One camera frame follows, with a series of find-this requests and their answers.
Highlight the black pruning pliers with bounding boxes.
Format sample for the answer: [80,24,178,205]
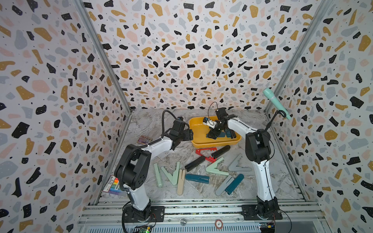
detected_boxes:
[230,130,237,138]
[185,156,206,172]
[211,145,231,159]

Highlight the beige pruning pliers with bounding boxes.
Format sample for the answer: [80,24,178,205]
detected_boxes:
[177,169,186,196]

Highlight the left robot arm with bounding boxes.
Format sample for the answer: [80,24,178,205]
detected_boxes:
[114,110,193,211]

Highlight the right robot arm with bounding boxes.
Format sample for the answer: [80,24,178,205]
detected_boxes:
[203,108,277,205]

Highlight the yellow plastic storage box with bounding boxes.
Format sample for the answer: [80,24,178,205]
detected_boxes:
[189,116,242,149]

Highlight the colourful card box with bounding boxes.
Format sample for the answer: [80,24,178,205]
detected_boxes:
[137,135,153,145]

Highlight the red pruning pliers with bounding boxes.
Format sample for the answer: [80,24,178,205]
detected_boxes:
[195,147,217,163]

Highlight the grey open pruning pliers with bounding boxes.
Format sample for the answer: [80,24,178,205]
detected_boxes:
[228,154,252,172]

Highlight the mint open pruning pliers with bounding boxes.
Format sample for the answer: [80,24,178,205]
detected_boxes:
[206,158,229,176]

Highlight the mint V pruning pliers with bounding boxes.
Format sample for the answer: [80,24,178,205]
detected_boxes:
[161,161,180,185]

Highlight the grey pruning pliers lower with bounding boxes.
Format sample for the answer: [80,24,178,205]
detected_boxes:
[215,175,234,196]

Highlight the mint green microphone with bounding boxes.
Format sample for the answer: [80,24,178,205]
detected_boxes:
[263,88,291,120]

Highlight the rainbow marker pack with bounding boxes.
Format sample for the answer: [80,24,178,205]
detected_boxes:
[103,175,124,196]

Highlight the aluminium frame rail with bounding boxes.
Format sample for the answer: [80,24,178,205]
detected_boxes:
[78,200,331,233]

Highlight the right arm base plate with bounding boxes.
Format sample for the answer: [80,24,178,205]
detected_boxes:
[241,203,283,220]

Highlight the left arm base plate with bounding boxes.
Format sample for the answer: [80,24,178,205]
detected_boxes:
[122,205,165,223]

